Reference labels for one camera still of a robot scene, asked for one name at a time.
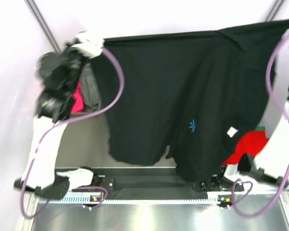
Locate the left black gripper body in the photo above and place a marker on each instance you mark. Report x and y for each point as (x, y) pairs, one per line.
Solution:
(75, 60)

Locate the black t shirt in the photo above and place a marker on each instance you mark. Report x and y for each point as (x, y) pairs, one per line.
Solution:
(195, 94)

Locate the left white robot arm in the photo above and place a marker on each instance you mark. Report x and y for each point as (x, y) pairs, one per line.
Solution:
(60, 74)

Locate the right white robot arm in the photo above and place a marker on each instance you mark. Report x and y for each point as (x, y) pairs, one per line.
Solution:
(263, 159)

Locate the pink t shirt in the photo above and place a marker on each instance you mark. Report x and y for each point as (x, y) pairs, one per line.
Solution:
(77, 96)

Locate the grey t shirt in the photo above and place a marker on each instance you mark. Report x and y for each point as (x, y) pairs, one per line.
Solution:
(89, 90)

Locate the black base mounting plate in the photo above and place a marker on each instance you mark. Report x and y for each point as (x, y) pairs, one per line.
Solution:
(116, 179)

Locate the red folded t shirt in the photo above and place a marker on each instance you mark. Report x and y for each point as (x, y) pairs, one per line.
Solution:
(251, 143)

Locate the green folded t shirt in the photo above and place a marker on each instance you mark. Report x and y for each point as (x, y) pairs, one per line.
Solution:
(260, 128)

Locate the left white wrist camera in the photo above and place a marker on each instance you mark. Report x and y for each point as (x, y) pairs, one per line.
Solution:
(89, 45)

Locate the left aluminium frame post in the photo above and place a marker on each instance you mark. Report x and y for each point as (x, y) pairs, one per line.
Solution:
(31, 4)

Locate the aluminium frame post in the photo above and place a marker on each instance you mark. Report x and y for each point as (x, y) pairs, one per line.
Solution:
(274, 10)
(31, 4)

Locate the grey slotted cable duct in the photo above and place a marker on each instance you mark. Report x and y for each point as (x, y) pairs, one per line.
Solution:
(95, 198)

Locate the right aluminium frame post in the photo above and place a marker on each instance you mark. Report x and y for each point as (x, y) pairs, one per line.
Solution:
(274, 10)

